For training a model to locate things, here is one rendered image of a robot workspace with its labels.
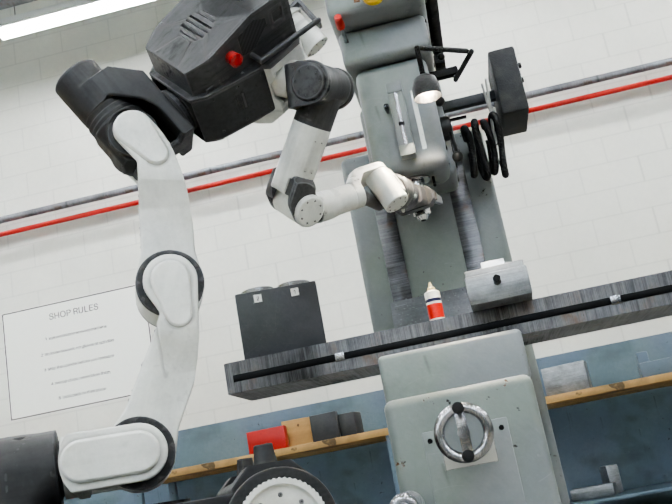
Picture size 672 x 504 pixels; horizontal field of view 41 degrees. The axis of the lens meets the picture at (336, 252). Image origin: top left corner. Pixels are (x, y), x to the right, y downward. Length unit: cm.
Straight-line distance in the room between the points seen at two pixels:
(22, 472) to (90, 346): 546
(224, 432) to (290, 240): 151
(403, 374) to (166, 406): 57
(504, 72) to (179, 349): 140
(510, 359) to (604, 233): 473
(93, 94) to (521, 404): 113
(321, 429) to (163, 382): 431
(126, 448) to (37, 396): 563
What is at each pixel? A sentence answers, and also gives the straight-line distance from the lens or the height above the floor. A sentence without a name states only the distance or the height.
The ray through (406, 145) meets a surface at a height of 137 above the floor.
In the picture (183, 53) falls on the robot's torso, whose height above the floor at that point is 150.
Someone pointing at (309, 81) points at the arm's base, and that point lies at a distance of 199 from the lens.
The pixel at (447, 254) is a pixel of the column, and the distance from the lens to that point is 281.
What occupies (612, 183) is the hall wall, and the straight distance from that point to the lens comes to 692.
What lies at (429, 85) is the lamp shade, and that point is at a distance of 229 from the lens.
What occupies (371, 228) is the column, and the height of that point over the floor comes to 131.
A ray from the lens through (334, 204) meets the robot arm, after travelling 214.
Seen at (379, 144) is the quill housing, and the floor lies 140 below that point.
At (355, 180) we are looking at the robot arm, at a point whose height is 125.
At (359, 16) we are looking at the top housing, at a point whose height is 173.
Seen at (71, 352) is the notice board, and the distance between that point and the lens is 735.
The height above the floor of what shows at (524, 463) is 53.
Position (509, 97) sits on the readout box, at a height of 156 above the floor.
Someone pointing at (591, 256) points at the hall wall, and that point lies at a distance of 676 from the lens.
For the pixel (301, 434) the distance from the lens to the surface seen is 620.
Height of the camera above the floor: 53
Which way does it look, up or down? 15 degrees up
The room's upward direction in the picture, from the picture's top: 11 degrees counter-clockwise
